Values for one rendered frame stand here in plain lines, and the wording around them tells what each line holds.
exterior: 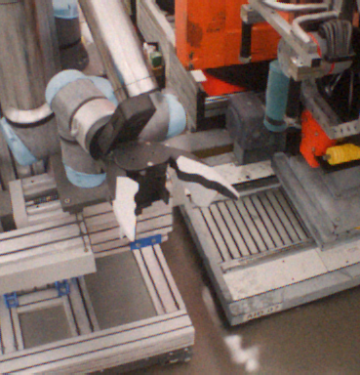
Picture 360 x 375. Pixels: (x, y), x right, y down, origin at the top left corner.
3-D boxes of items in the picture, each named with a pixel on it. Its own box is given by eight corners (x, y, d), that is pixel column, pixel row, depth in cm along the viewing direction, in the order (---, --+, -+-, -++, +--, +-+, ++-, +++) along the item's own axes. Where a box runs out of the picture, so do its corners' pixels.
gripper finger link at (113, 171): (140, 213, 67) (145, 166, 73) (140, 202, 65) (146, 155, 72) (100, 208, 66) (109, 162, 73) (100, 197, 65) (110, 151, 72)
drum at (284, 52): (350, 80, 167) (359, 42, 157) (293, 89, 163) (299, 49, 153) (329, 58, 177) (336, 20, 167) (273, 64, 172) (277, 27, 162)
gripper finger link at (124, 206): (133, 267, 66) (139, 213, 73) (136, 231, 62) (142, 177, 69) (106, 264, 66) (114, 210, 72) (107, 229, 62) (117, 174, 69)
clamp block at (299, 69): (324, 77, 146) (326, 62, 143) (296, 81, 144) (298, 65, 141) (315, 67, 150) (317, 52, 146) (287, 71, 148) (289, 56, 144)
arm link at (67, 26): (80, 44, 155) (75, 3, 146) (35, 48, 155) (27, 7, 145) (82, 25, 164) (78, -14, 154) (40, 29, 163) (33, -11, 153)
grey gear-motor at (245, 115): (321, 162, 244) (334, 99, 219) (235, 181, 235) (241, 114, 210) (302, 137, 256) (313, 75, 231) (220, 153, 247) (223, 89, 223)
